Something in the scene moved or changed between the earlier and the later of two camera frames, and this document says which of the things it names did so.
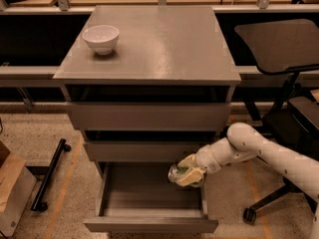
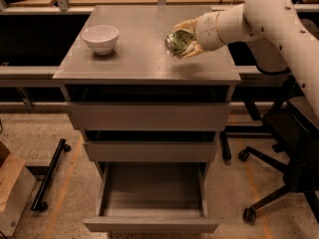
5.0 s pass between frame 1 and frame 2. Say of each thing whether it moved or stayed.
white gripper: moved
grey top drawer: stayed
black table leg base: stayed
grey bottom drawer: stayed
